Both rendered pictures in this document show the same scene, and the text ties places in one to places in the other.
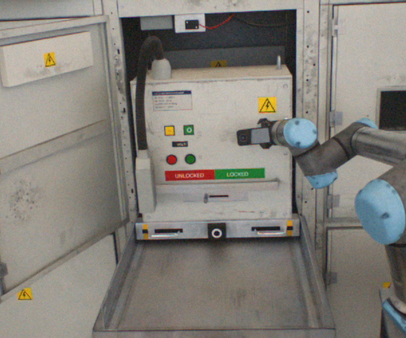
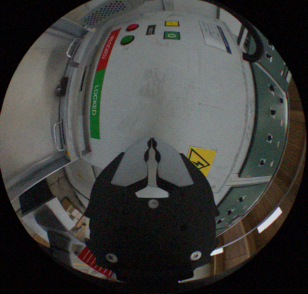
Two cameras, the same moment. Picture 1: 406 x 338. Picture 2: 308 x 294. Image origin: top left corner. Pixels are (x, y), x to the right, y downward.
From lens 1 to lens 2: 1.63 m
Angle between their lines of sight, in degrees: 22
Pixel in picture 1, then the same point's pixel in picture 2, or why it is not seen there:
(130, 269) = (50, 29)
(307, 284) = (15, 181)
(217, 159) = (117, 68)
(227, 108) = (208, 90)
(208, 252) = (48, 82)
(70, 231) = not seen: hidden behind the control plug
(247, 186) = (73, 115)
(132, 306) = not seen: outside the picture
